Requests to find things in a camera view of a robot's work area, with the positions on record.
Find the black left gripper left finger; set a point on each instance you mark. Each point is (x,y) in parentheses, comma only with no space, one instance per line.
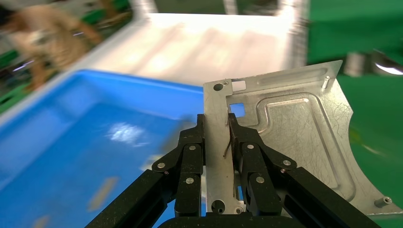
(189,163)

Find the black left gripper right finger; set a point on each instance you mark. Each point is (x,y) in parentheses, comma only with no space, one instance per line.
(258,176)

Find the stamped silver metal plate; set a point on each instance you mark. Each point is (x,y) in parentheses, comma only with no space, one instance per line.
(299,132)

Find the beige tape strip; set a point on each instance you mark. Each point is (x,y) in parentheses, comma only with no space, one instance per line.
(103,193)

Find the white ribbed metal shelf board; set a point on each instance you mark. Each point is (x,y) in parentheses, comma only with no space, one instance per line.
(189,47)

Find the large blue plastic bin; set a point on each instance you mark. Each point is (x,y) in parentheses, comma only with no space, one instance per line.
(63,141)

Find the large green table cloth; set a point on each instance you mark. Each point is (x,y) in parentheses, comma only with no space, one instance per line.
(377,126)

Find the pale yellow fabric bundle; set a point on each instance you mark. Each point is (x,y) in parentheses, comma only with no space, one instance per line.
(47,41)

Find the white perforated rack post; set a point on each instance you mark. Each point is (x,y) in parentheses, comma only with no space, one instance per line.
(296,34)

